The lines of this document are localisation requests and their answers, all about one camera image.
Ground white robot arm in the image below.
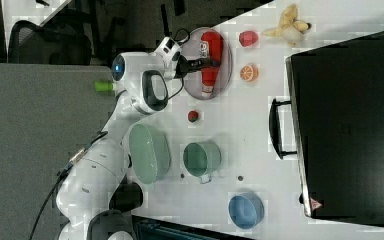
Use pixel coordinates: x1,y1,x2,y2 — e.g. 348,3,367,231
56,35,223,240

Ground silver toaster oven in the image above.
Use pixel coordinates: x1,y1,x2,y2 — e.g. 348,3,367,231
285,31,384,227

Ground green perforated colander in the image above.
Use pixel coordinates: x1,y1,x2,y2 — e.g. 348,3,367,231
129,124,171,184

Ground green mug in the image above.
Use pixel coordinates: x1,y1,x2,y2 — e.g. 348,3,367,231
183,140,221,184

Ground small red toy strawberry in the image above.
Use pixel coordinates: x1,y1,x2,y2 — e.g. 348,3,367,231
188,110,199,123

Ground black office chair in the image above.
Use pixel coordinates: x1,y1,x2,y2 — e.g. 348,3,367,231
8,20,92,65

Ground toy orange half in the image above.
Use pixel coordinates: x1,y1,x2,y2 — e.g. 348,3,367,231
240,64,259,82

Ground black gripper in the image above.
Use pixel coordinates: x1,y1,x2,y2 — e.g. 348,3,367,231
175,56,220,78

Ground red ketchup bottle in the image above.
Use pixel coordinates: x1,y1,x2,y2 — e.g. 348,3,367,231
200,31,223,97

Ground blue bowl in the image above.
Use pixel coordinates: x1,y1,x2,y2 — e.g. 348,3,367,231
228,192,265,230

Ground toy peeled banana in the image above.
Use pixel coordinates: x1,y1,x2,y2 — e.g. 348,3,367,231
262,4,311,46

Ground lavender round plate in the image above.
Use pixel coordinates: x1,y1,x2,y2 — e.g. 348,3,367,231
182,28,232,100

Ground toy strawberry with green top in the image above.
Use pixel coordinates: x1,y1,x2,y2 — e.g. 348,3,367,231
239,31,259,47

